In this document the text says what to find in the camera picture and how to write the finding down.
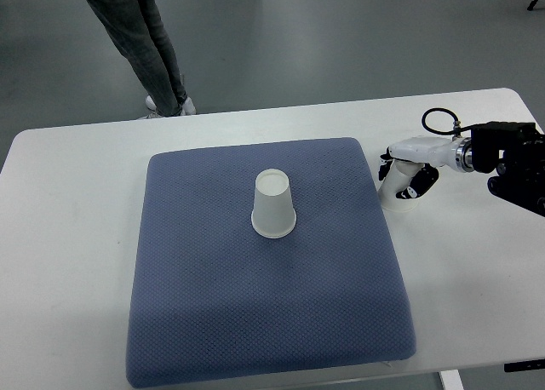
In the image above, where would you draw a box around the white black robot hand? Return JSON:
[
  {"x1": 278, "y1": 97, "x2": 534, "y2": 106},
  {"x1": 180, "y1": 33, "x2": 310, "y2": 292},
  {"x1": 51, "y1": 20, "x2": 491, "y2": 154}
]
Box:
[{"x1": 378, "y1": 136, "x2": 473, "y2": 199}]

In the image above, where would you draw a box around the white paper cup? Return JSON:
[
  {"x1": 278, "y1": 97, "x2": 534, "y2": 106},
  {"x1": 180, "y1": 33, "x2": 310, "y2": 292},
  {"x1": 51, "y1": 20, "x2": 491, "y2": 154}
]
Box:
[
  {"x1": 251, "y1": 169, "x2": 296, "y2": 238},
  {"x1": 378, "y1": 159, "x2": 423, "y2": 213}
]

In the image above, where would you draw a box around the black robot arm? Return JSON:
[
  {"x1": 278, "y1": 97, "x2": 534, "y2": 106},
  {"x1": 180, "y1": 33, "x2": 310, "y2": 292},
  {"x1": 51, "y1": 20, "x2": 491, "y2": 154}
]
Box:
[{"x1": 468, "y1": 122, "x2": 544, "y2": 215}]

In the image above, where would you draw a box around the white paper cup on cushion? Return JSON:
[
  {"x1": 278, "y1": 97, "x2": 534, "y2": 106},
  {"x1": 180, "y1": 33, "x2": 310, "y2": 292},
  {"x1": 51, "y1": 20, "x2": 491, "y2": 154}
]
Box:
[{"x1": 251, "y1": 169, "x2": 296, "y2": 238}]

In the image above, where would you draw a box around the white table leg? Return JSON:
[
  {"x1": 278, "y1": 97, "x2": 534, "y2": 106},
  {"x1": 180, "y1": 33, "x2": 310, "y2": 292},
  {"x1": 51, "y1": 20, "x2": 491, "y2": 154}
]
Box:
[{"x1": 439, "y1": 370, "x2": 464, "y2": 390}]

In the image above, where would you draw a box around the black table control panel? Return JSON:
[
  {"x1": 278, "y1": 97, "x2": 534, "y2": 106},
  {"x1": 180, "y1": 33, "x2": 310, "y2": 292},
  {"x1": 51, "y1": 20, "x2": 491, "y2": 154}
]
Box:
[{"x1": 503, "y1": 358, "x2": 545, "y2": 373}]

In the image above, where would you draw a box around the blue textured foam cushion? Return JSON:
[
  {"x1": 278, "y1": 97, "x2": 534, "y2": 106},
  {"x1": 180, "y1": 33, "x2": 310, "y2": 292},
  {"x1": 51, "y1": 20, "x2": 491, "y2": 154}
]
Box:
[{"x1": 126, "y1": 138, "x2": 416, "y2": 388}]

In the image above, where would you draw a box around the person in grey jeans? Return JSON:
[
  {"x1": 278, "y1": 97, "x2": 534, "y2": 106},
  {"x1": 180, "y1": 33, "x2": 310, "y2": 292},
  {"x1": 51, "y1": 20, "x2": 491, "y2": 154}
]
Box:
[{"x1": 85, "y1": 0, "x2": 197, "y2": 118}]

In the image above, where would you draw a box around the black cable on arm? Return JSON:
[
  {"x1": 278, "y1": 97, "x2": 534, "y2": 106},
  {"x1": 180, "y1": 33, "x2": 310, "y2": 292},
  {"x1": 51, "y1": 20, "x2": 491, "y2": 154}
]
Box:
[{"x1": 421, "y1": 107, "x2": 473, "y2": 136}]

